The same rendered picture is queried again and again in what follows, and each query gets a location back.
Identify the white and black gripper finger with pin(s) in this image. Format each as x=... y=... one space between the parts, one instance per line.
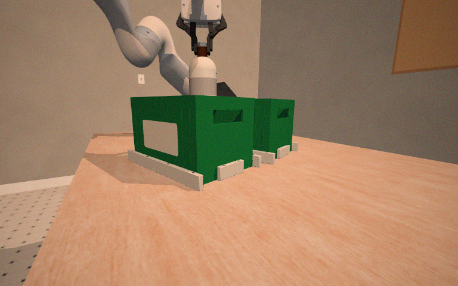
x=191 y=32
x=213 y=32

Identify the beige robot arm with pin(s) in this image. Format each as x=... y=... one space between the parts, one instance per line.
x=141 y=45

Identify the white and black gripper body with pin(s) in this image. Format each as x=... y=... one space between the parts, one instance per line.
x=201 y=12

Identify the green crate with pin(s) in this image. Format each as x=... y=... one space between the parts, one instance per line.
x=272 y=124
x=195 y=132

